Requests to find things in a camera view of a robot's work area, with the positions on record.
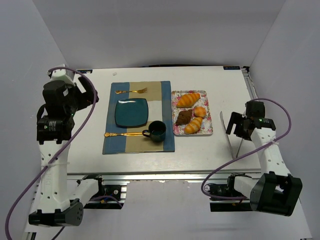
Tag large striped orange croissant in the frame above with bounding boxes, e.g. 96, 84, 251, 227
176, 93, 201, 108

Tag gold fork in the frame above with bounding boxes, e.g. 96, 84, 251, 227
115, 87, 148, 94

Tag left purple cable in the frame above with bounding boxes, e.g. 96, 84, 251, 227
5, 67, 98, 240

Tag small striped orange croissant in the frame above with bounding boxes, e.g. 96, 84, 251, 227
184, 117, 203, 135

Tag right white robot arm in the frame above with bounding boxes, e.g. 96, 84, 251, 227
226, 112, 303, 217

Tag aluminium table frame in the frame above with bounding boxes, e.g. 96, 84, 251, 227
23, 67, 283, 240

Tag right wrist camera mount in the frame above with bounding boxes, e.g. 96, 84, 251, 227
245, 101, 266, 119

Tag floral serving tray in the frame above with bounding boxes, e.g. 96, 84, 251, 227
171, 90, 213, 137

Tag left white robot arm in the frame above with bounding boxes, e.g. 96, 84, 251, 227
28, 76, 99, 227

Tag dark green mug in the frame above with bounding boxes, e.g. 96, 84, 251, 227
142, 120, 167, 143

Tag steel tongs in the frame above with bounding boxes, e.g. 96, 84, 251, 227
219, 111, 245, 159

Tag brown chocolate croissant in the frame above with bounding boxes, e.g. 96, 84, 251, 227
175, 109, 193, 126

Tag teal square plate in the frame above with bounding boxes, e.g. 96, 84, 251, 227
114, 98, 149, 128

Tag gold knife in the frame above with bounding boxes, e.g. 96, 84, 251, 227
104, 132, 143, 138

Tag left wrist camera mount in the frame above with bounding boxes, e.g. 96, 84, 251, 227
47, 69, 76, 86

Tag purple cable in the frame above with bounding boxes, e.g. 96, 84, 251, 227
5, 67, 98, 240
201, 97, 292, 201

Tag right blue label sticker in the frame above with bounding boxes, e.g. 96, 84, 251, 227
223, 65, 241, 71

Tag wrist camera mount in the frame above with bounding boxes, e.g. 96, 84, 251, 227
245, 101, 266, 119
47, 69, 76, 86

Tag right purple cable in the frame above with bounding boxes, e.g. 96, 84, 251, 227
201, 97, 292, 201

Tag blue beige placemat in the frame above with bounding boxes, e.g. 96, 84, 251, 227
102, 81, 175, 155

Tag small round orange bun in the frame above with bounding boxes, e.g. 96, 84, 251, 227
193, 106, 207, 118

